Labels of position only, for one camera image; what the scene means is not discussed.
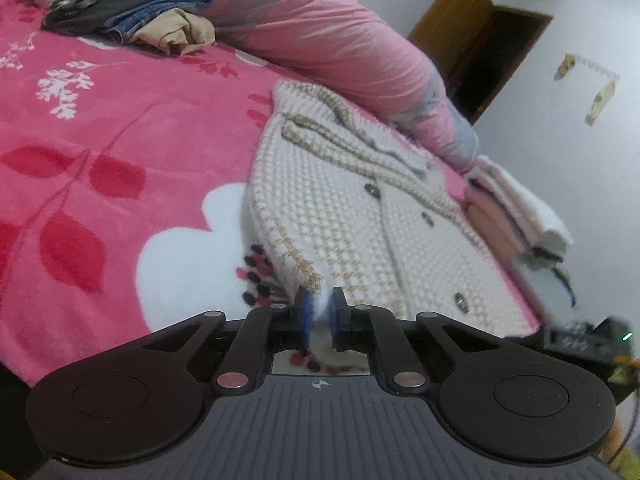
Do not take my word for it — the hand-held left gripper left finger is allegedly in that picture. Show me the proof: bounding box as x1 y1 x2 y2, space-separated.
142 286 315 393

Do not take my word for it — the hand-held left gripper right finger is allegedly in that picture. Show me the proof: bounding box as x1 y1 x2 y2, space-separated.
331 287 501 393

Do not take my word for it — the beige white checkered coat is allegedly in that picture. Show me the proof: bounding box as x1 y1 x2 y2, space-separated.
240 80 543 341

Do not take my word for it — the grey folded garment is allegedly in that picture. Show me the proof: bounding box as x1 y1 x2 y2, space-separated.
510 245 566 273

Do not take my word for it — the beige folded garment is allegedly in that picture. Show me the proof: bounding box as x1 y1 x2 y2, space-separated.
470 205 523 258

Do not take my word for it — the white folded garment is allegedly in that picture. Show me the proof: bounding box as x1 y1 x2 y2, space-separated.
470 155 573 251

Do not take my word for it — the pink folded garment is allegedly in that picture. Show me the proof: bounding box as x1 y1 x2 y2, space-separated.
465 180 518 223

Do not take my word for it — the pink floral bed blanket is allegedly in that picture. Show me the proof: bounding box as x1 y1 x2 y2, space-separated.
0 0 546 391

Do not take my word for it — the pink grey quilt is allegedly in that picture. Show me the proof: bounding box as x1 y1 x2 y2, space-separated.
32 0 478 173

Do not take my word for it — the dark grey garment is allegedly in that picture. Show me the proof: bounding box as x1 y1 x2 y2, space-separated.
42 0 201 36

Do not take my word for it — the torn paper wall decoration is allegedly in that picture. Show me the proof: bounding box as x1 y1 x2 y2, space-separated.
554 54 576 82
585 80 616 126

